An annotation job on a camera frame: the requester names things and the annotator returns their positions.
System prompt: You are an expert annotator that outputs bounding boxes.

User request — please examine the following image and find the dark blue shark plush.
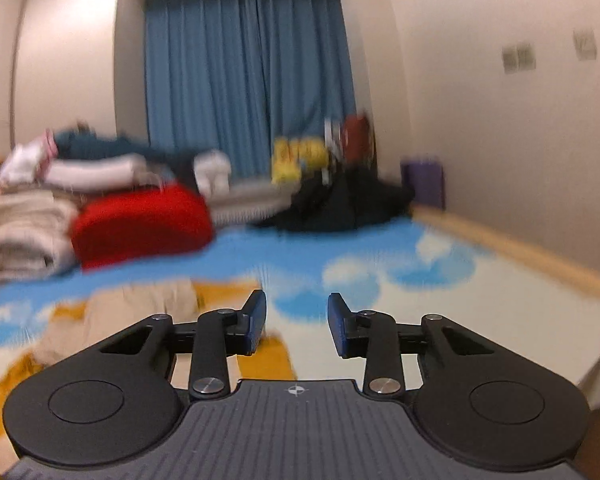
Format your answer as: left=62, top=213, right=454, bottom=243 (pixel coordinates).
left=54, top=129, right=193, bottom=163

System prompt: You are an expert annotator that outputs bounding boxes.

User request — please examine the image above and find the beige and yellow hooded jacket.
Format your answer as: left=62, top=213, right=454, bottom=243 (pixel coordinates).
left=0, top=277, right=299, bottom=476

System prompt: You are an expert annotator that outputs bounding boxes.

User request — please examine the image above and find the purple box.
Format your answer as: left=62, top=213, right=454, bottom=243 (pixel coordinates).
left=401, top=158, right=446, bottom=210

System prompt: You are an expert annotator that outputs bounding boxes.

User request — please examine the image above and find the reddish brown plush toy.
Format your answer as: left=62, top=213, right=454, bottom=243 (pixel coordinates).
left=342, top=114, right=377, bottom=167

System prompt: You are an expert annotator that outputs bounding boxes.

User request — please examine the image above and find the white folded bed sheet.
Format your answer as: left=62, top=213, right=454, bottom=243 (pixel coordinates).
left=46, top=154, right=150, bottom=192

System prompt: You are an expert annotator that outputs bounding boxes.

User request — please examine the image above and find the pink and white cloth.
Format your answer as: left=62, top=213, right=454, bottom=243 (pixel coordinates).
left=0, top=129, right=59, bottom=188

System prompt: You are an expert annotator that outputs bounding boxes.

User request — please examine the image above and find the red folded blanket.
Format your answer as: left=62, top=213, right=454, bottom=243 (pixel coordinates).
left=70, top=183, right=216, bottom=272

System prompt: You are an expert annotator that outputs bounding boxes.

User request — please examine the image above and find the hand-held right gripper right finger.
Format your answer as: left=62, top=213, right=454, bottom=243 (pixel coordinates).
left=327, top=292, right=516, bottom=399

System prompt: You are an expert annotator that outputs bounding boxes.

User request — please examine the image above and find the black clothes pile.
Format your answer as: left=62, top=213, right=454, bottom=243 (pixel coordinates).
left=251, top=162, right=417, bottom=234

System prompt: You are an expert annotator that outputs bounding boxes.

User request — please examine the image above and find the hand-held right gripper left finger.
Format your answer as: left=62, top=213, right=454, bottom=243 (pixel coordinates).
left=80, top=290, right=268, bottom=401

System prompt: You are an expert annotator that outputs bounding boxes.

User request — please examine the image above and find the white wall switch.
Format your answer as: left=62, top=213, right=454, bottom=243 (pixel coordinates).
left=573, top=28, right=597, bottom=61

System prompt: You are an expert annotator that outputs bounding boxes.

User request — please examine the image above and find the blue patterned bed sheet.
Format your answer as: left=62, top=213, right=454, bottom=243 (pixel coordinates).
left=0, top=210, right=600, bottom=476

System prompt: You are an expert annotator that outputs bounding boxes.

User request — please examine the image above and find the white folded quilt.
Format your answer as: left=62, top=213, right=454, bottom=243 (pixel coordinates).
left=0, top=220, right=82, bottom=280
left=0, top=191, right=78, bottom=233

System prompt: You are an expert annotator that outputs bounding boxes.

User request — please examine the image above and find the yellow plush toy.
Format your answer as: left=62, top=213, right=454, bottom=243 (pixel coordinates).
left=271, top=136, right=302, bottom=184
left=299, top=136, right=332, bottom=170

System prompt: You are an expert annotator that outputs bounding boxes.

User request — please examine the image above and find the blue curtain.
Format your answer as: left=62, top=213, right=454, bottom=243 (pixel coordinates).
left=143, top=0, right=359, bottom=182

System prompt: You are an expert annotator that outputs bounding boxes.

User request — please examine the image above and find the striped plush toy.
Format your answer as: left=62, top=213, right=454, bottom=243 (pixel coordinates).
left=323, top=119, right=344, bottom=182

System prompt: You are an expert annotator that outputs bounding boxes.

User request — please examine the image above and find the white plush toy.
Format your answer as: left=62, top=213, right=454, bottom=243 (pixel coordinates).
left=193, top=149, right=233, bottom=197

